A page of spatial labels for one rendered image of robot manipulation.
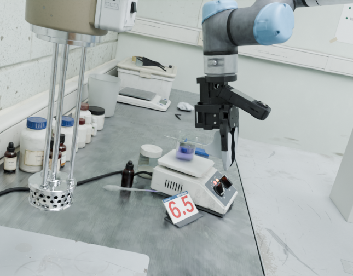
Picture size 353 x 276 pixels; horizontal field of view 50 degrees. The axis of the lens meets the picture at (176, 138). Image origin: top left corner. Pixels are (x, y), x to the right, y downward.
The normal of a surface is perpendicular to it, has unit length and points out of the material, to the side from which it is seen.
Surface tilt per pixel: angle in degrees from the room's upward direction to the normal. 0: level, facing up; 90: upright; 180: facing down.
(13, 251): 0
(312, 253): 0
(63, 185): 0
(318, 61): 90
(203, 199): 90
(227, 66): 81
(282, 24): 76
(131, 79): 94
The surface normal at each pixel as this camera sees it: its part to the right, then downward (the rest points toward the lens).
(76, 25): 0.40, 0.36
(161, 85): -0.04, 0.37
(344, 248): 0.18, -0.94
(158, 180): -0.37, 0.22
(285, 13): 0.71, 0.12
